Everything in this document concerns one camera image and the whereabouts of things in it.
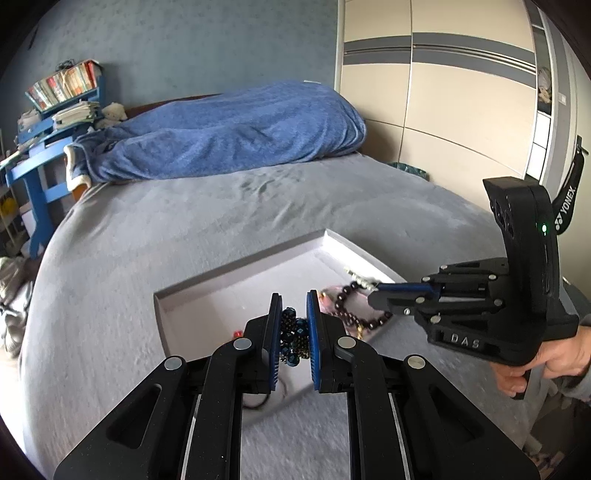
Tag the grey shallow cardboard tray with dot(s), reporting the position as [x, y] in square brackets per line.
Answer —
[221, 304]

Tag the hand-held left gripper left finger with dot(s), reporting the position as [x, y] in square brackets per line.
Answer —
[275, 341]

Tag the white shelf rack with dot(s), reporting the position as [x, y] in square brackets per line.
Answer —
[11, 230]

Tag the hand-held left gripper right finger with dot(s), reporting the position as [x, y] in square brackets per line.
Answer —
[311, 341]

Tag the white plush toy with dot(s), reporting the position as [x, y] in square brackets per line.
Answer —
[111, 115]

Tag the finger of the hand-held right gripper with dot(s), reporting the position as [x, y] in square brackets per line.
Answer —
[406, 288]
[392, 303]

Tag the blue fleece blanket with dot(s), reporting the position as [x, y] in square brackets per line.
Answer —
[231, 129]

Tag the teal patterned cloth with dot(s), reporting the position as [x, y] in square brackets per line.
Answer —
[411, 169]

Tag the pile of grey clothes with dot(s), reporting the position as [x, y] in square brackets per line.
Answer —
[14, 300]

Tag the row of books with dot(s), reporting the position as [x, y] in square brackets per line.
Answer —
[64, 85]

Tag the beige wardrobe with grey stripes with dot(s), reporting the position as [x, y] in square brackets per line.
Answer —
[438, 92]

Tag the stack of papers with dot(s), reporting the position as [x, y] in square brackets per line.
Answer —
[76, 115]

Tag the grey bed cover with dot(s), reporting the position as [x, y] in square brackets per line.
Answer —
[138, 230]

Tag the person's right hand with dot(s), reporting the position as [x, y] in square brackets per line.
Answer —
[565, 355]

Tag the blue wooden shelf with books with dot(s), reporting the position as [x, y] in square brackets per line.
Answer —
[44, 194]

